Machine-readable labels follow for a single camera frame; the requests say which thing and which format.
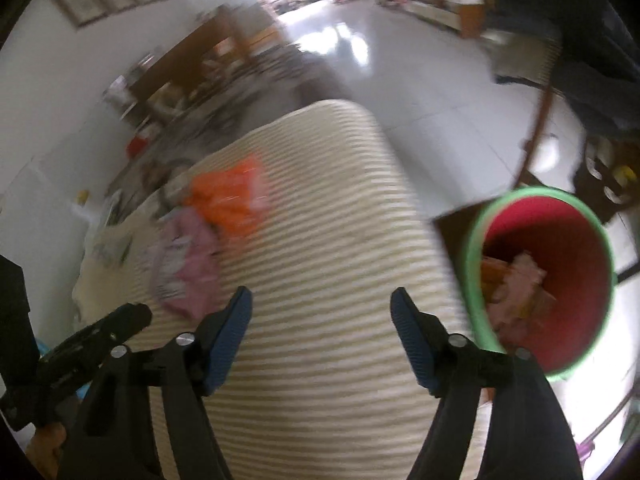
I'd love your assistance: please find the pink snack bag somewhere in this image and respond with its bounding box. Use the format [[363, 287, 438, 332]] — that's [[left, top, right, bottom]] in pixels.
[[150, 207, 221, 322]]

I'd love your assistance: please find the orange snack bag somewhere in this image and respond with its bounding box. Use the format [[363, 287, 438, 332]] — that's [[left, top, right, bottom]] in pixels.
[[183, 156, 269, 240]]

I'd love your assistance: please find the person's left hand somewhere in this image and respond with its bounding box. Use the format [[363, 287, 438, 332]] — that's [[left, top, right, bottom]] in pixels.
[[25, 422, 66, 479]]

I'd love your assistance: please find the red bin with green rim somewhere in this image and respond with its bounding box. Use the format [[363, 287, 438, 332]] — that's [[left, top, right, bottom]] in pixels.
[[454, 186, 616, 382]]

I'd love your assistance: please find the striped beige table mat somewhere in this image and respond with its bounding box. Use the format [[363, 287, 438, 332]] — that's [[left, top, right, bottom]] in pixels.
[[194, 100, 469, 479]]

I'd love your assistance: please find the red bag on floor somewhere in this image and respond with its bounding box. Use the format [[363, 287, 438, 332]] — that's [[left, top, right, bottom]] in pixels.
[[126, 136, 149, 160]]

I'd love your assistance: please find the carved wooden chair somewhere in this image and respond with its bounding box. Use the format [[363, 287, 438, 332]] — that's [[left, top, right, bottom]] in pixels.
[[514, 79, 640, 286]]

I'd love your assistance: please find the navy blue jacket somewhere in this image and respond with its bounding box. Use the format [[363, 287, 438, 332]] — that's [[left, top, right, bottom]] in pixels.
[[487, 0, 639, 141]]

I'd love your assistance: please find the patterned grey rug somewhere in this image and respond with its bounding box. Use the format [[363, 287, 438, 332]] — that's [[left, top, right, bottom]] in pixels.
[[106, 44, 354, 201]]

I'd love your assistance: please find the wooden bench sofa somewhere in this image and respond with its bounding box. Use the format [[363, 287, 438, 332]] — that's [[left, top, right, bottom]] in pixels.
[[129, 3, 286, 103]]

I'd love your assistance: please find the low tv cabinet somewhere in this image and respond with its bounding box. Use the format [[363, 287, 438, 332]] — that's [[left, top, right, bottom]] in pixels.
[[374, 0, 486, 39]]

